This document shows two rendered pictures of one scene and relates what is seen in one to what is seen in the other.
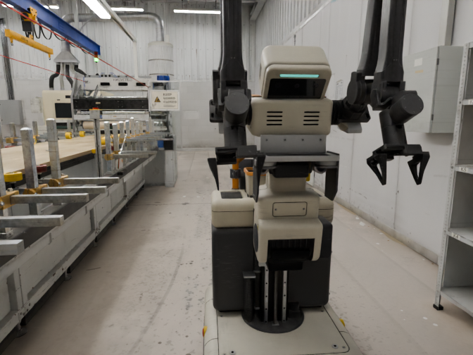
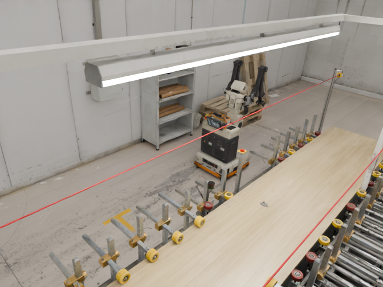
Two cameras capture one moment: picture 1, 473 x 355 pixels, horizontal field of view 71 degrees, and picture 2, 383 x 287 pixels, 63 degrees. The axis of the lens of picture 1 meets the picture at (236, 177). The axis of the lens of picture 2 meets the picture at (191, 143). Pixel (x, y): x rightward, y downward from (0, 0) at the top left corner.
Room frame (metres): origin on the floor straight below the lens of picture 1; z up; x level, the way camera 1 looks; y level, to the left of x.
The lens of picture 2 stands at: (4.61, 2.66, 2.69)
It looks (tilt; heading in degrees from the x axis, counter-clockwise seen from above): 28 degrees down; 228
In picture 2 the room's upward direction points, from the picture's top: 3 degrees clockwise
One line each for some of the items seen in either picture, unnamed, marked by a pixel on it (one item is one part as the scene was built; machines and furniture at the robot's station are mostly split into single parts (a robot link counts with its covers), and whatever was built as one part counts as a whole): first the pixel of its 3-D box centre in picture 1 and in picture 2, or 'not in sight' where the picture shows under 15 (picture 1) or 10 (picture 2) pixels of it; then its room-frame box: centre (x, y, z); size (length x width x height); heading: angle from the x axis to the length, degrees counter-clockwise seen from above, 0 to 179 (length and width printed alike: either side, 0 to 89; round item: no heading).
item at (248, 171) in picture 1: (269, 181); (221, 119); (1.48, -0.15, 0.87); 0.23 x 0.15 x 0.11; 95
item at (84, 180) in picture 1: (77, 181); (265, 158); (1.77, 0.87, 0.82); 0.43 x 0.03 x 0.04; 96
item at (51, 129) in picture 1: (55, 164); (275, 152); (1.72, 0.95, 0.92); 0.04 x 0.04 x 0.48; 6
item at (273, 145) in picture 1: (293, 167); (239, 105); (1.08, -0.19, 0.99); 0.28 x 0.16 x 0.22; 95
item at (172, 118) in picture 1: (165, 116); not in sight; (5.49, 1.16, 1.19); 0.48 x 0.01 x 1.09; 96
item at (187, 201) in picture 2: (122, 146); (186, 213); (3.21, 1.10, 0.89); 0.04 x 0.04 x 0.48; 6
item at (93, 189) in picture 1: (58, 191); (276, 151); (1.52, 0.84, 0.82); 0.43 x 0.03 x 0.04; 96
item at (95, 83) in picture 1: (126, 130); not in sight; (5.79, 1.91, 0.95); 1.65 x 0.70 x 1.90; 96
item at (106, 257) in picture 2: not in sight; (109, 258); (3.98, 1.18, 0.95); 0.14 x 0.06 x 0.05; 6
